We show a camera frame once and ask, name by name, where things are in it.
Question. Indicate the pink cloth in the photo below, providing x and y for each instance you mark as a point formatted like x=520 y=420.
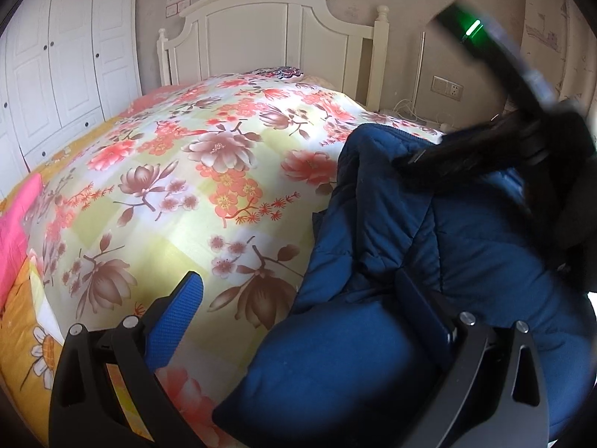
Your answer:
x=16 y=224

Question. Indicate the blue padded jacket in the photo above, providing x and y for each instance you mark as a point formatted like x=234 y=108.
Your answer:
x=354 y=359

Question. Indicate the white nightstand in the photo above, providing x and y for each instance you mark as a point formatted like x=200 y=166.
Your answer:
x=419 y=121

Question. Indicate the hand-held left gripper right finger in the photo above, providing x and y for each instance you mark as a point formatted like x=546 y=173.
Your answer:
x=419 y=305

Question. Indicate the white wardrobe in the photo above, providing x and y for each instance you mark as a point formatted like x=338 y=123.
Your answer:
x=60 y=60

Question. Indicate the wall socket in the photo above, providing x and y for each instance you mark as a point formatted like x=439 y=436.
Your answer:
x=447 y=87

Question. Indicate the floral printed blanket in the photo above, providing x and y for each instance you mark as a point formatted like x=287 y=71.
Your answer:
x=196 y=168

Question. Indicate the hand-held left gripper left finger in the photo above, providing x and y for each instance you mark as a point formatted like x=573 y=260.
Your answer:
x=179 y=317

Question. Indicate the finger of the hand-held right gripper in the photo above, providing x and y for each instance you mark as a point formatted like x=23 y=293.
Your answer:
x=457 y=154

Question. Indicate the white bed headboard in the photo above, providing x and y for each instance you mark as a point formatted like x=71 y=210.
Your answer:
x=261 y=42

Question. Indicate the purple patterned pillow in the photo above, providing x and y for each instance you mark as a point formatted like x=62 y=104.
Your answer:
x=282 y=73

